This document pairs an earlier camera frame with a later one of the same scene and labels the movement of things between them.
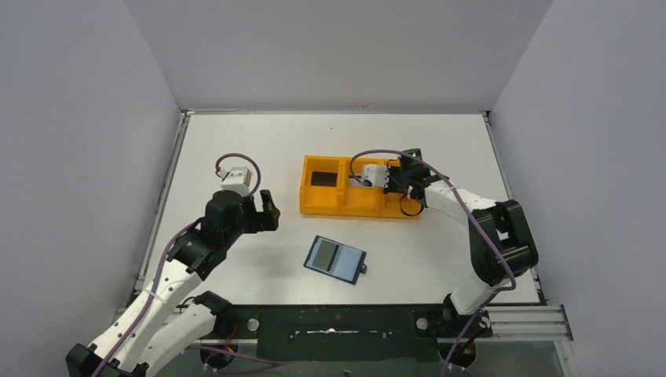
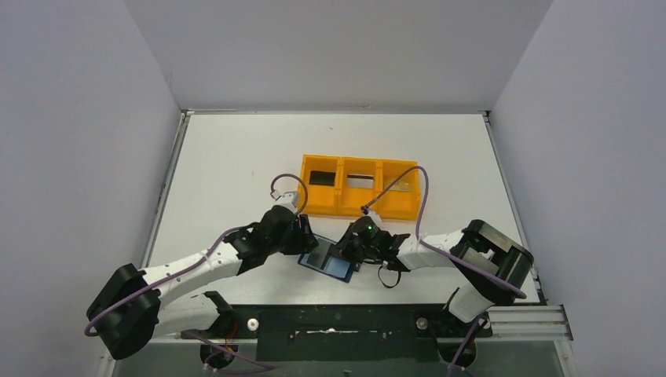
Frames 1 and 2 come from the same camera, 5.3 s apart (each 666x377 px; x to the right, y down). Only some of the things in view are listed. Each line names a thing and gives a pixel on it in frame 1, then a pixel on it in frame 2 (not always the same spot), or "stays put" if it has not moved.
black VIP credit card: [320, 178] stays put
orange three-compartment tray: [335, 186] stays put
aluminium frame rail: [528, 323] stays put
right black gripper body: [398, 180] to [361, 250]
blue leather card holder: [336, 259] stays put
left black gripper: [255, 214] to [305, 239]
